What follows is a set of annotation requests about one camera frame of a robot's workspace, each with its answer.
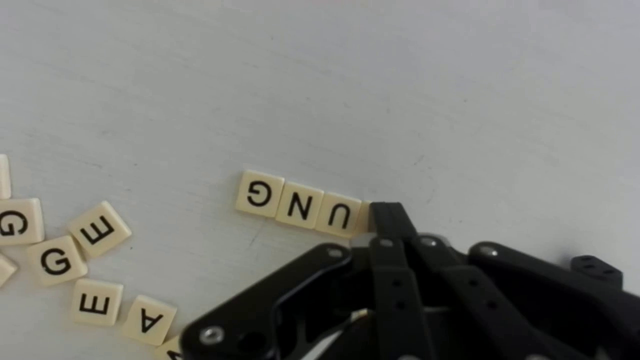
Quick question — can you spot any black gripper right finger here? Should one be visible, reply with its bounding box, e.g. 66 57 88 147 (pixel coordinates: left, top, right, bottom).
407 232 640 360

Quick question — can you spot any cream letter U tile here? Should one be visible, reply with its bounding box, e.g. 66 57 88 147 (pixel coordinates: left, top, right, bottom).
314 191 366 241

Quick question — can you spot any cream letter E tile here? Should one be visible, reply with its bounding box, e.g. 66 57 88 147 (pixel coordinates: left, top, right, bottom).
65 201 135 263
68 277 127 329

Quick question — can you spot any cream letter A tile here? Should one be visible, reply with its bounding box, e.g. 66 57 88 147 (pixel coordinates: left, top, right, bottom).
119 295 181 349

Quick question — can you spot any cream letter K tile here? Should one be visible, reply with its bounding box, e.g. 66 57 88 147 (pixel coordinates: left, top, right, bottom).
0 253 20 290

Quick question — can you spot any cream letter N tile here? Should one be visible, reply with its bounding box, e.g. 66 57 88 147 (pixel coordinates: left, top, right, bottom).
275 180 328 232

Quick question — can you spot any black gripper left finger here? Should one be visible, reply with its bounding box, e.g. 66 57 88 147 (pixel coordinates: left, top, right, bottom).
178 202 429 360

